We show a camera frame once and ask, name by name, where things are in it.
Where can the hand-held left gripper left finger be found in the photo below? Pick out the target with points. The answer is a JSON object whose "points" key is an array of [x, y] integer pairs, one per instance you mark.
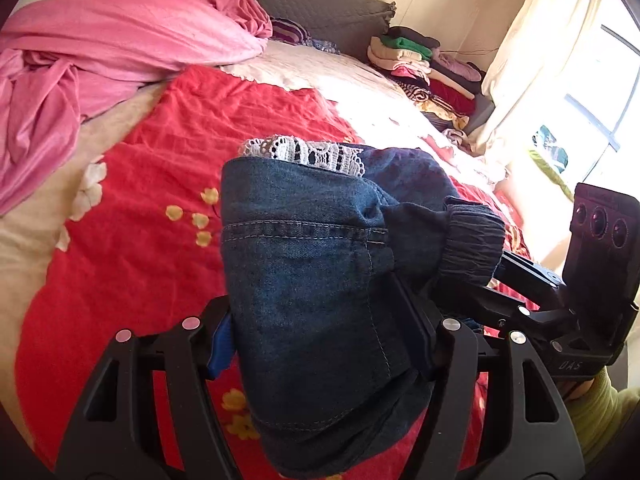
{"points": [[220, 345]]}

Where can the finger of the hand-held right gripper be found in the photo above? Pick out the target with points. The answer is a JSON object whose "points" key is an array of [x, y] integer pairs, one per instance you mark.
{"points": [[500, 307], [535, 270]]}

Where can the pink blanket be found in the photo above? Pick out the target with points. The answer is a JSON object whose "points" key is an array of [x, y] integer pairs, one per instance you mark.
{"points": [[100, 45]]}

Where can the green cloth on windowsill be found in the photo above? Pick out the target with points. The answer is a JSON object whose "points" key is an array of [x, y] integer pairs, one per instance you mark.
{"points": [[550, 152]]}

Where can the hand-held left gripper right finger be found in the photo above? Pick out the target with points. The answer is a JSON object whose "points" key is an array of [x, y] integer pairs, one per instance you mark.
{"points": [[414, 327]]}

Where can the cream bed sheet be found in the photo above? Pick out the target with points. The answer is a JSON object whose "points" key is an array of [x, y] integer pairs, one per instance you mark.
{"points": [[320, 72]]}

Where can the stack of folded clothes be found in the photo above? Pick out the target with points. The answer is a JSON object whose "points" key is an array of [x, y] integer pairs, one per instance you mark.
{"points": [[425, 75]]}

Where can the cream curtain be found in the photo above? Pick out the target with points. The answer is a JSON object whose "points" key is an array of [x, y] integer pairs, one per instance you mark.
{"points": [[540, 50]]}

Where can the blue denim jeans with lace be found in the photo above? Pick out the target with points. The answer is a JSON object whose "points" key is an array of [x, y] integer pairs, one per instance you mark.
{"points": [[310, 270]]}

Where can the purple striped cloth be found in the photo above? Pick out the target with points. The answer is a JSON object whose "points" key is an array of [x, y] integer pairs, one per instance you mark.
{"points": [[290, 31]]}

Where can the red floral bed cover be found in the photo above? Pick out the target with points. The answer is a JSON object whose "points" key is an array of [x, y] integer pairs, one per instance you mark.
{"points": [[150, 170]]}

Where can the person's right forearm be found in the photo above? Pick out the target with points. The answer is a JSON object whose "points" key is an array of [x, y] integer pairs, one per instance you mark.
{"points": [[602, 415]]}

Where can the grey padded headboard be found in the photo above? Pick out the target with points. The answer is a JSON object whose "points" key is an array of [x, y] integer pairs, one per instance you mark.
{"points": [[320, 0]]}

